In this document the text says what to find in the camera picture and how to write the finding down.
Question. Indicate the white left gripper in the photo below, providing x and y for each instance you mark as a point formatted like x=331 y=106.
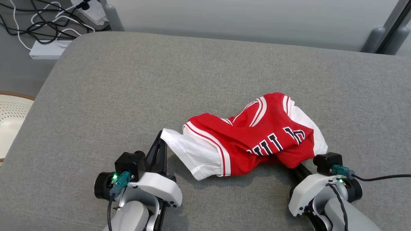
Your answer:
x=163 y=187

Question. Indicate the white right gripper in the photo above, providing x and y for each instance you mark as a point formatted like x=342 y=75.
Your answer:
x=305 y=192

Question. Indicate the red white basketball jersey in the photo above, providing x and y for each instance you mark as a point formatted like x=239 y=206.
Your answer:
x=257 y=138

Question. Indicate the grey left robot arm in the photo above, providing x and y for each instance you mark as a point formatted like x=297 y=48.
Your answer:
x=131 y=215

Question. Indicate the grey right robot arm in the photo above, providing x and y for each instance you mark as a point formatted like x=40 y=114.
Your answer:
x=356 y=218

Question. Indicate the grey partition foot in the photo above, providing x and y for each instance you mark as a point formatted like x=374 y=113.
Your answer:
x=374 y=40
x=398 y=41
x=114 y=17

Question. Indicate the white perforated round stool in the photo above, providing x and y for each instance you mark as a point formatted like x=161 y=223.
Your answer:
x=13 y=122

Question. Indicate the flat white box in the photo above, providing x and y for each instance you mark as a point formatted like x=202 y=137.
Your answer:
x=48 y=51

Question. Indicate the white power strip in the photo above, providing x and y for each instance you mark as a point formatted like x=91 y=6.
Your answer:
x=94 y=14

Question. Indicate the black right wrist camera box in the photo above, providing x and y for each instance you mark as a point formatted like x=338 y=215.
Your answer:
x=327 y=162

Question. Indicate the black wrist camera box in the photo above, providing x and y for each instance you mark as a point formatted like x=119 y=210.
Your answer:
x=327 y=162
x=128 y=163

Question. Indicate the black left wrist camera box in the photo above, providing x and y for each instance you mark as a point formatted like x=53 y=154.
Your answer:
x=128 y=163

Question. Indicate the thin grey partition post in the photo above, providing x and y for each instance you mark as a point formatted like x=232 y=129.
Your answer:
x=103 y=4

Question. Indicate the grey double partition post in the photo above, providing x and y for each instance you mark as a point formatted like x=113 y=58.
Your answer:
x=396 y=19

